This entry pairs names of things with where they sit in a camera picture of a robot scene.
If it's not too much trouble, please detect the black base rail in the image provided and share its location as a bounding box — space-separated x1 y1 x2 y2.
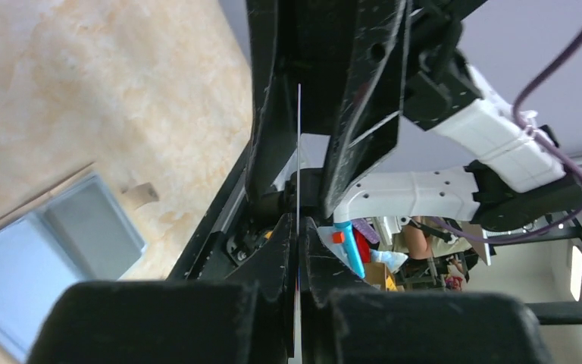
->
167 147 278 281

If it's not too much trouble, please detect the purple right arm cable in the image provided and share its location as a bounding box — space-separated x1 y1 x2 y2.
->
429 0 582 246

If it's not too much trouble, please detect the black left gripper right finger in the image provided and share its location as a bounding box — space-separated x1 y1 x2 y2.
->
298 218 553 363

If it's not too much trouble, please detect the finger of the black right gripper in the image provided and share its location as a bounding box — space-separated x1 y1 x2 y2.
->
245 1 296 204

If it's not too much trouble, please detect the aluminium frame rail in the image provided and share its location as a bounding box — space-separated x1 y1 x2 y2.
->
528 212 582 325

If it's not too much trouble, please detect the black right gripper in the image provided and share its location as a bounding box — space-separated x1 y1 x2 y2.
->
298 0 484 217

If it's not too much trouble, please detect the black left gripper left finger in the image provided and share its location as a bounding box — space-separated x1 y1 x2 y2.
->
28 214 297 363

